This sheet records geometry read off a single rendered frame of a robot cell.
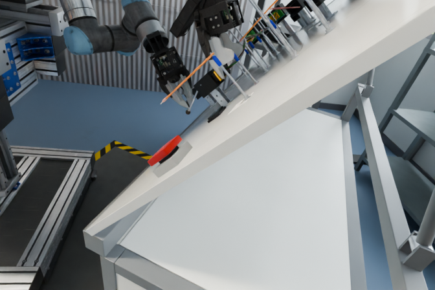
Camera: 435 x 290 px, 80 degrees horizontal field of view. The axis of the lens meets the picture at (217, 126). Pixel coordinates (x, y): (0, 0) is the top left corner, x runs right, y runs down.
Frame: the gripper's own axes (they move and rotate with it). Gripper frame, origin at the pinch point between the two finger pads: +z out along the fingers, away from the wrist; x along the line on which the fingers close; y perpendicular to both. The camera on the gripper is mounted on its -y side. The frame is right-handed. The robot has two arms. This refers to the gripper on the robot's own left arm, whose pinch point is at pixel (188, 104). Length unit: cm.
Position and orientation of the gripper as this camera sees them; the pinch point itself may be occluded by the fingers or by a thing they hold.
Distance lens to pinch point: 73.5
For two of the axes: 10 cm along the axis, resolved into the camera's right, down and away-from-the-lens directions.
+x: 8.8, -4.5, 1.3
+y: 0.4, -1.9, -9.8
